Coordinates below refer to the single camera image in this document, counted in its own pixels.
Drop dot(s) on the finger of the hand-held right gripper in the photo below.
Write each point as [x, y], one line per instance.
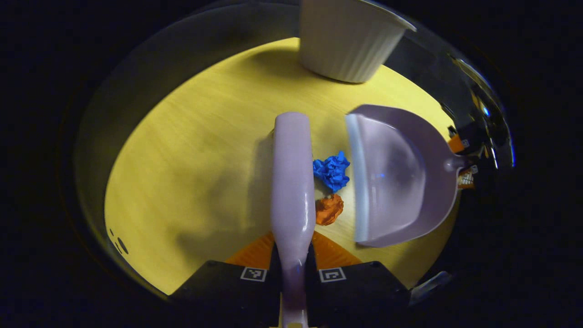
[457, 143]
[467, 178]

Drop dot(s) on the orange paper ball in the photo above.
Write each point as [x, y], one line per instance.
[329, 209]

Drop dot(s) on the white ribbed garbage bin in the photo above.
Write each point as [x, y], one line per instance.
[346, 41]

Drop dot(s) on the blue paper ball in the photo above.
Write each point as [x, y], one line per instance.
[332, 171]

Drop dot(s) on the small pink broom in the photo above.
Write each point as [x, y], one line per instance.
[292, 191]

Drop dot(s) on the pink dustpan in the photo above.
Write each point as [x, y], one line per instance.
[401, 182]

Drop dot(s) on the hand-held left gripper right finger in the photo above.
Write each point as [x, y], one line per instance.
[355, 296]

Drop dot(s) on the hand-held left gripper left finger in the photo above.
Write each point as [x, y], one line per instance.
[218, 296]

